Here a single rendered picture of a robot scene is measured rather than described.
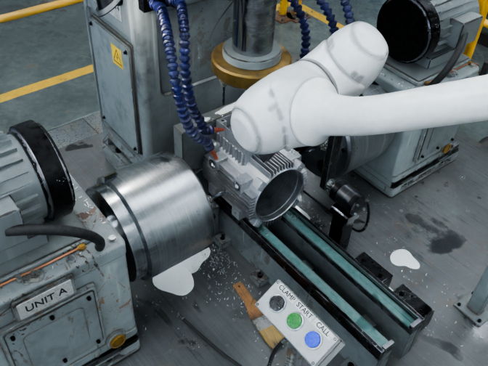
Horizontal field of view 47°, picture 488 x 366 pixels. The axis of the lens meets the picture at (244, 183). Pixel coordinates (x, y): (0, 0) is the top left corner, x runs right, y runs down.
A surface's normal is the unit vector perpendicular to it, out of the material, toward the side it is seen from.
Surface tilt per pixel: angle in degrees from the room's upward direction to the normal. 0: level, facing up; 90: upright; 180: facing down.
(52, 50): 0
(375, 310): 90
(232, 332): 0
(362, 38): 30
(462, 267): 0
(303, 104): 49
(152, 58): 90
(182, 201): 43
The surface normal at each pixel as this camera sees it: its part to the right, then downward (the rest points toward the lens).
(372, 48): 0.37, -0.24
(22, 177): 0.50, -0.07
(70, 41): 0.05, -0.74
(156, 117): 0.62, 0.55
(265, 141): 0.09, 0.63
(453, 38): -0.79, 0.38
